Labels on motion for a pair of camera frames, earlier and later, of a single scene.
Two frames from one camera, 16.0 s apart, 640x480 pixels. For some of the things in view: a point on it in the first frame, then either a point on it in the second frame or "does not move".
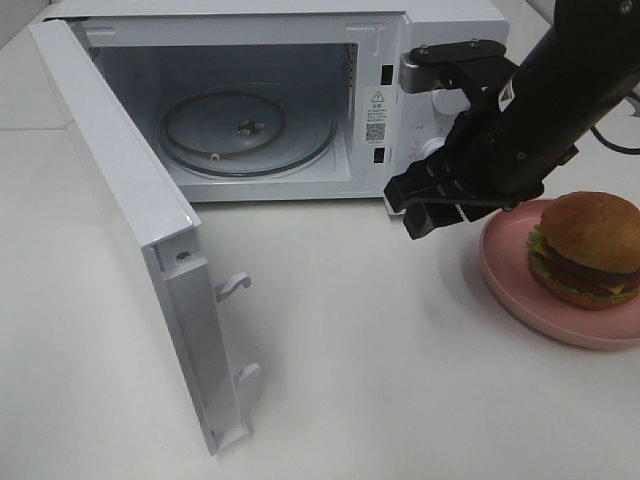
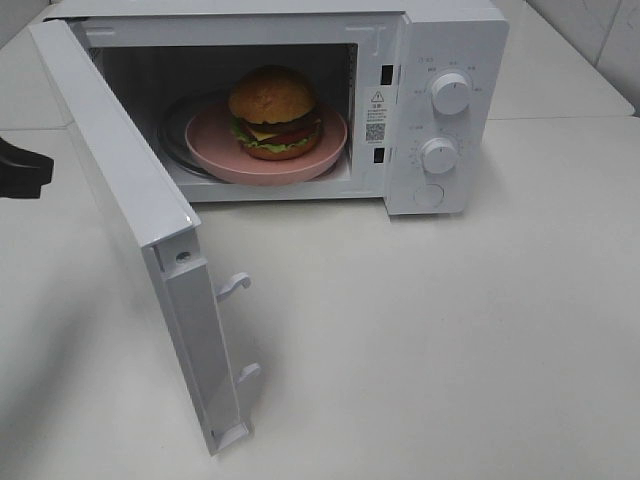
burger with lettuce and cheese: x=585 y=250 -> x=274 y=115
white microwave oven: x=277 y=102 does not move
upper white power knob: x=450 y=101 does not move
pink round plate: x=504 y=251 -> x=211 y=145
